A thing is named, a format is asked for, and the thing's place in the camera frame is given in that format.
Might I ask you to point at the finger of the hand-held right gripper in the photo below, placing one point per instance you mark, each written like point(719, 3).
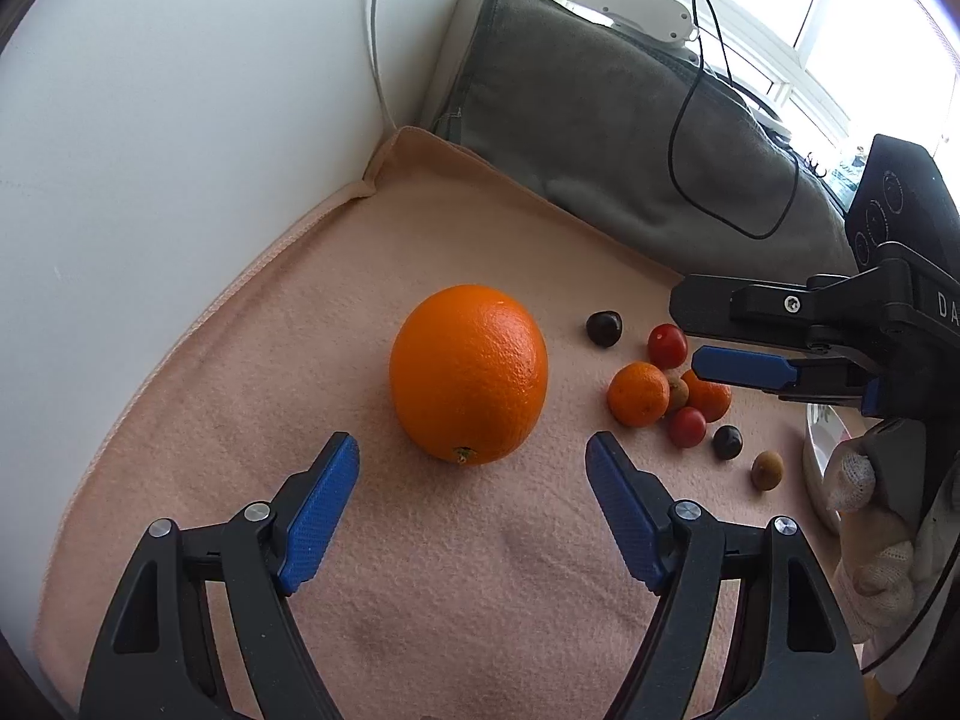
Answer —
point(739, 367)
point(720, 307)

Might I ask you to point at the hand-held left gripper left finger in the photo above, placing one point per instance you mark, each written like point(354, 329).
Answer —
point(319, 517)

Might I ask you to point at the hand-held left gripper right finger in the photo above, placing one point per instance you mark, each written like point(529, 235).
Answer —
point(622, 510)

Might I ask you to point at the small mandarin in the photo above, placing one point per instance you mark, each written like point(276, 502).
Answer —
point(712, 399)
point(638, 394)

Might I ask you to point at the red cherry tomato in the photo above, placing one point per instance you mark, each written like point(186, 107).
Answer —
point(687, 426)
point(667, 345)

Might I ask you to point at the brown longan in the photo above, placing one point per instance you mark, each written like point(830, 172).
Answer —
point(677, 392)
point(767, 470)

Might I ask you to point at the white floral plate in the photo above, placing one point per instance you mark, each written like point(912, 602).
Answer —
point(814, 457)

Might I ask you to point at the large smooth orange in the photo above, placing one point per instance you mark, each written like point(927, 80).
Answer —
point(469, 375)

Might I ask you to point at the person's right hand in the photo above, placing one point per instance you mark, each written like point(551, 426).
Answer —
point(851, 476)

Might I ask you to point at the pink fleece blanket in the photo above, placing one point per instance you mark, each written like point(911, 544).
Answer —
point(300, 330)

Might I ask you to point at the grey cushion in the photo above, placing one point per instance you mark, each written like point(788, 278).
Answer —
point(585, 127)

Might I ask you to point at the white power strip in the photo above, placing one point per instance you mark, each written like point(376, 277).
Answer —
point(637, 7)

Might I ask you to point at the white board panel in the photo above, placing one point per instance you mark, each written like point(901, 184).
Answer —
point(187, 165)

